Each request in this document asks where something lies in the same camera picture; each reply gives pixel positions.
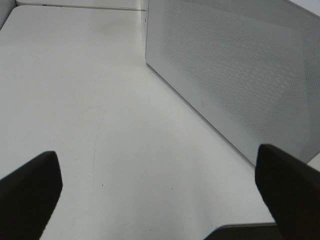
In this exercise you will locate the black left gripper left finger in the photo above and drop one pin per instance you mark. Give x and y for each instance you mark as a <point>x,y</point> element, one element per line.
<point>28,197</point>

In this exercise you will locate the white microwave oven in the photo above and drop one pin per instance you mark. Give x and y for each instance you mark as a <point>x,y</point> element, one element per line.
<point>237,75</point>

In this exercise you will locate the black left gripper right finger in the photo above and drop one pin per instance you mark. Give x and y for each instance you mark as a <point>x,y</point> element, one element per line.
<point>291,191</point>

